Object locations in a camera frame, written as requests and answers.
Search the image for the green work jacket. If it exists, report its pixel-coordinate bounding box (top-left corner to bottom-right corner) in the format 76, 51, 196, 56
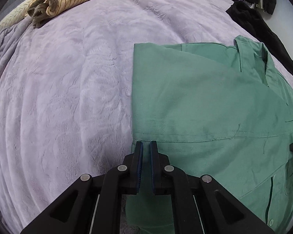
126, 35, 293, 233

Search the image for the lavender plush bed blanket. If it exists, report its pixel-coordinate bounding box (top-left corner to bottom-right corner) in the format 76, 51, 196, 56
0, 0, 293, 234

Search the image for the black folded garment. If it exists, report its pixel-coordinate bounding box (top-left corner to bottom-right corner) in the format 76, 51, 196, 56
226, 1, 293, 76

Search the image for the cream knit pillow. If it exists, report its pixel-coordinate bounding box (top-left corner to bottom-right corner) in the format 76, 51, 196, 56
0, 0, 32, 31

